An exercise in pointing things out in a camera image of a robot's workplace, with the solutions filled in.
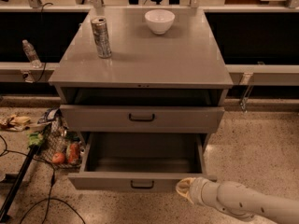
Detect grey drawer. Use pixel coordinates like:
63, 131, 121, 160
68, 133, 217, 192
60, 105, 224, 133

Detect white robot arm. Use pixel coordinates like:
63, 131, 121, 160
176, 177, 299, 224

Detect grey drawer cabinet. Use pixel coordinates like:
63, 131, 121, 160
48, 7, 234, 179

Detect grey top drawer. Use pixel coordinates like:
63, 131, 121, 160
60, 105, 224, 133

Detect orange snack bag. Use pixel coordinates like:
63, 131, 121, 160
66, 143, 80, 165

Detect red apple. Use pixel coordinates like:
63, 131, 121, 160
52, 152, 65, 164

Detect green sponge on pole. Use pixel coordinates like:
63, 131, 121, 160
28, 132, 44, 147

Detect white ceramic bowl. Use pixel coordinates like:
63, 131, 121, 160
145, 9, 176, 35

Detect crumpled snack wrappers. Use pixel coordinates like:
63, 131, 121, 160
0, 115, 31, 132

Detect black pole stand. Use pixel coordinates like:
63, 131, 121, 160
0, 146, 39, 224

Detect silver drink can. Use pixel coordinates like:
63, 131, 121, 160
91, 16, 112, 59

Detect clear plastic water bottle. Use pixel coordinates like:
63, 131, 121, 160
22, 39, 42, 69

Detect metal wall bracket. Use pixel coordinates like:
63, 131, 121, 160
239, 73, 253, 112

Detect wire basket with food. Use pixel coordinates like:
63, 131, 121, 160
41, 117, 84, 169

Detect black floor cable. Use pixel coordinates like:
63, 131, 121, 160
0, 135, 86, 224

